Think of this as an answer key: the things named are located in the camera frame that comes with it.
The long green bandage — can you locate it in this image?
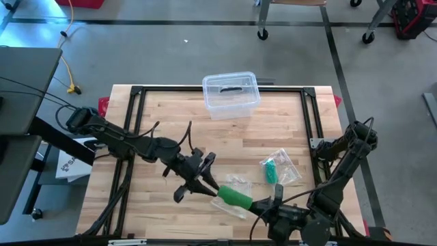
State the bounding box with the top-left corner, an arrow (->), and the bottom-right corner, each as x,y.
217,185 -> 254,210

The green bandage roll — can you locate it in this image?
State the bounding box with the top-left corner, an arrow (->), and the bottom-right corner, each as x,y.
265,159 -> 277,185

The black aluminium rig frame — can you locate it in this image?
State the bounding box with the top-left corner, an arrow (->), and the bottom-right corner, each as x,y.
78,85 -> 368,240

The large clear plastic bag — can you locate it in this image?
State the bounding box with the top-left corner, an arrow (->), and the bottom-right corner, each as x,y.
259,147 -> 303,187

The silver corner bracket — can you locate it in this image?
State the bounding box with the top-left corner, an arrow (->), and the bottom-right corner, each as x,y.
309,136 -> 328,150

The red black tool crate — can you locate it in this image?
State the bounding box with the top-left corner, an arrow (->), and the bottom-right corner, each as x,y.
391,0 -> 437,40

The clear plastic storage box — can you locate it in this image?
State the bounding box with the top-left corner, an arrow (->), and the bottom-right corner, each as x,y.
201,70 -> 262,121

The small clear plastic bag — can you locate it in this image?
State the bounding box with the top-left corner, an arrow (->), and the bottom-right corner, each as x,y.
210,173 -> 253,219

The white box under table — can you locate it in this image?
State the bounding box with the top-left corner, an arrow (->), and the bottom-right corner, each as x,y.
55,138 -> 95,183

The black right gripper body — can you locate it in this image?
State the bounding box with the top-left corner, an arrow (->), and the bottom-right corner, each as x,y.
268,183 -> 313,245

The yellow extension cable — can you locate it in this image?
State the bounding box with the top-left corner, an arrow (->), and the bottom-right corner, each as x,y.
57,0 -> 81,95

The grey desk top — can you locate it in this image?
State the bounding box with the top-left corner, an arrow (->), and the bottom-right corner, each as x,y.
0,46 -> 63,136
0,135 -> 42,226

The red floor bin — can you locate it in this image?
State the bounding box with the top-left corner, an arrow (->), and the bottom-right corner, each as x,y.
54,0 -> 106,10

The grey metal bar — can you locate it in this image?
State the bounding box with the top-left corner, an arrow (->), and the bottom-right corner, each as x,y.
422,92 -> 437,129

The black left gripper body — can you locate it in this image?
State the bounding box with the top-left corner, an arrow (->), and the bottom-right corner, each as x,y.
163,147 -> 218,204

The black support beam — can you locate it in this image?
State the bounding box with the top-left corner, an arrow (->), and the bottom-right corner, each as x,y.
29,115 -> 96,167

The grey wheeled cart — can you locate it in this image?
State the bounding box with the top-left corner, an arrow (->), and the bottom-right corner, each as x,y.
255,0 -> 399,44

